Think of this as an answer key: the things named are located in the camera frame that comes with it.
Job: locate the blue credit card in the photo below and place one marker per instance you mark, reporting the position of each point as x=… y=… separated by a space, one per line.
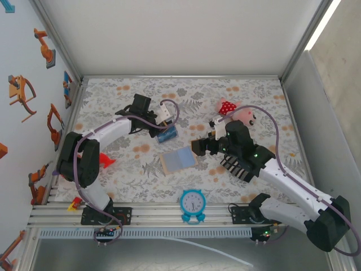
x=169 y=134

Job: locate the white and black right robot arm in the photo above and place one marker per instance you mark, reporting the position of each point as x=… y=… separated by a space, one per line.
x=293 y=186

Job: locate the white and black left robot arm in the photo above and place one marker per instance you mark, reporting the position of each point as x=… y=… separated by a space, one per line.
x=110 y=132

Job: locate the teal blue small box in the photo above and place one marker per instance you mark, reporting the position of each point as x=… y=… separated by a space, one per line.
x=169 y=139

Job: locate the pink pig plush toy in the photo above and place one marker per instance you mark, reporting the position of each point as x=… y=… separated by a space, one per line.
x=245 y=115

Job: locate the floral patterned table mat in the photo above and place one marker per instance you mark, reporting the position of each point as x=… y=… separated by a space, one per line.
x=197 y=180

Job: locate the black white striped sock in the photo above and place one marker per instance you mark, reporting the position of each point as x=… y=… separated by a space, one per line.
x=237 y=170

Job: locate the blue alarm clock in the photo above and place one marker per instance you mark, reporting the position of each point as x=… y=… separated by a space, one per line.
x=193 y=203

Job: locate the red orange plush toy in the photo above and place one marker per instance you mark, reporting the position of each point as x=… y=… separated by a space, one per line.
x=105 y=161

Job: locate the small circuit board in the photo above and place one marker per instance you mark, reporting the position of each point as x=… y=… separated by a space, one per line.
x=105 y=232
x=268 y=233

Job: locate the white plastic tube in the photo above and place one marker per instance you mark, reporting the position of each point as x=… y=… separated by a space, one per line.
x=225 y=254

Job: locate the small yellow red toy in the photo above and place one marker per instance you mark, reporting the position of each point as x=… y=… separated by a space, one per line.
x=75 y=201

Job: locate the white light strip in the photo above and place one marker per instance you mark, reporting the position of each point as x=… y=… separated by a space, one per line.
x=321 y=25

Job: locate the short aluminium frame rail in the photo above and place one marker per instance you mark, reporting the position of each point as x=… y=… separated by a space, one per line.
x=180 y=76

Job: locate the aluminium side rail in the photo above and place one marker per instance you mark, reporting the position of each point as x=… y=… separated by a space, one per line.
x=300 y=141
x=72 y=118

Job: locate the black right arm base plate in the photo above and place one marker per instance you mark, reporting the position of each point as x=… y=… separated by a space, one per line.
x=239 y=215

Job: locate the blue orange wall sticker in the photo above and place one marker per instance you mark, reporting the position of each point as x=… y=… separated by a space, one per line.
x=67 y=87

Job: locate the wide aluminium base rail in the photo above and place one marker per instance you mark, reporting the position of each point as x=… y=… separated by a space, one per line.
x=158 y=216

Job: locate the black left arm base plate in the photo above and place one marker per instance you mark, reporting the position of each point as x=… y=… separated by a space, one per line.
x=124 y=216

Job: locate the black round mount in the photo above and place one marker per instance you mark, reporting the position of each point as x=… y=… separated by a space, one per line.
x=258 y=237

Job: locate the aluminium frame post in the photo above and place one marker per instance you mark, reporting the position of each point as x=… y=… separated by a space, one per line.
x=304 y=39
x=57 y=39

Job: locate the orange claw wall sticker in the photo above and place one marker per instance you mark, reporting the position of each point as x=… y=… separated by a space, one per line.
x=17 y=91

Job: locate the orange block wall sticker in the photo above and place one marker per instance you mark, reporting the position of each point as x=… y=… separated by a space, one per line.
x=2 y=151

